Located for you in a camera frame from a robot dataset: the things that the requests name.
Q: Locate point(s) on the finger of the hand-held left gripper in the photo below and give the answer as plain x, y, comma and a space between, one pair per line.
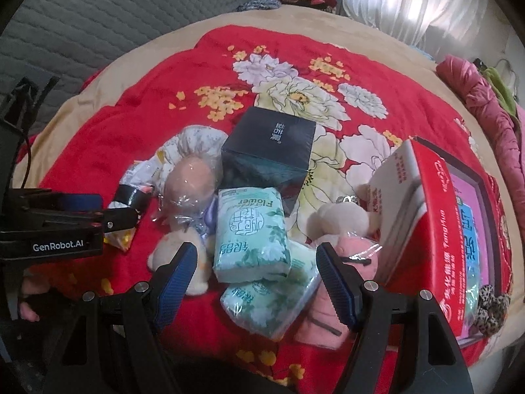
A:
121, 219

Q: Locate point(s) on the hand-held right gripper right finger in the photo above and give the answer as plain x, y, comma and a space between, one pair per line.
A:
336, 283

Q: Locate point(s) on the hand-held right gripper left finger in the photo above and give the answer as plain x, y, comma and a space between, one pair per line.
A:
176, 285

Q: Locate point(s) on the black white packaged item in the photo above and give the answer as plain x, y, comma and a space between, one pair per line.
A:
129, 195

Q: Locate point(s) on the cream plush rabbit purple dress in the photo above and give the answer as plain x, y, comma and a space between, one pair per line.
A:
164, 254

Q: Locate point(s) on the green floral tissue pack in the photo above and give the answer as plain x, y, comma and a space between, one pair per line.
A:
305, 260
254, 308
250, 230

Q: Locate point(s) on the pink item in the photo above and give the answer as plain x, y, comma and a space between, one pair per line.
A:
369, 262

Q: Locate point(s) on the red cardboard box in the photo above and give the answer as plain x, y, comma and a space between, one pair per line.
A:
434, 213

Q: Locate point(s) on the leopard print soft item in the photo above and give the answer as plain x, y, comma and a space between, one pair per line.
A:
490, 303

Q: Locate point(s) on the person's left hand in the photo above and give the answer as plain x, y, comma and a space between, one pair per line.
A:
30, 299

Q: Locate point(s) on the yellow snack packet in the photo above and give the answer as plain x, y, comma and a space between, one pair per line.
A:
119, 240

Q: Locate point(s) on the white plastic packet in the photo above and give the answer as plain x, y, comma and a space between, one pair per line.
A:
139, 174

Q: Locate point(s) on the small plush bear pink dress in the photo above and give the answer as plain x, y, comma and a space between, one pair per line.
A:
342, 217

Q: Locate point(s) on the peach round puff in plastic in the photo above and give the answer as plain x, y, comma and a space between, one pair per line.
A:
190, 180

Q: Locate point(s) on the white floral scrunchie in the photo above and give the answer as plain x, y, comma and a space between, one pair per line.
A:
197, 139

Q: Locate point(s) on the red floral blanket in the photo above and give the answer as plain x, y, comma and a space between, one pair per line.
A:
123, 37
143, 90

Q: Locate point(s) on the dark blue box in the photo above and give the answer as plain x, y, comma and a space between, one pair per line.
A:
266, 143

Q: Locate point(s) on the grey quilted headboard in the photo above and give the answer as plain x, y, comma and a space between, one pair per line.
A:
102, 4

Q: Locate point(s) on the pink quilted jacket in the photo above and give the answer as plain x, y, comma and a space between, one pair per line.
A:
484, 106

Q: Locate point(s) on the green cloth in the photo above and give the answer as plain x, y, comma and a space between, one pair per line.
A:
498, 86

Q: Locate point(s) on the white curtain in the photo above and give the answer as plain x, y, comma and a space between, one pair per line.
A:
410, 0

